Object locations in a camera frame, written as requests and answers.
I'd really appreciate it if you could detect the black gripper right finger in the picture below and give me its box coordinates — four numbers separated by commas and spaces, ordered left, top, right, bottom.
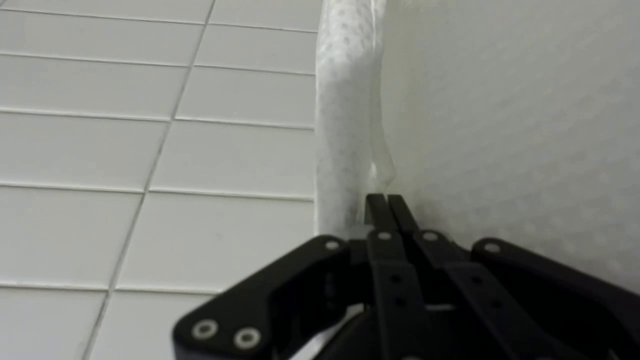
389, 194, 640, 360

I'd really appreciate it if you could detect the white textured shower curtain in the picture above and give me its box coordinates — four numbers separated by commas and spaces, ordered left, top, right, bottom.
313, 0, 640, 295

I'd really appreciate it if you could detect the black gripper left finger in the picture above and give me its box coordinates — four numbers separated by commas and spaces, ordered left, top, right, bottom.
173, 192, 402, 360

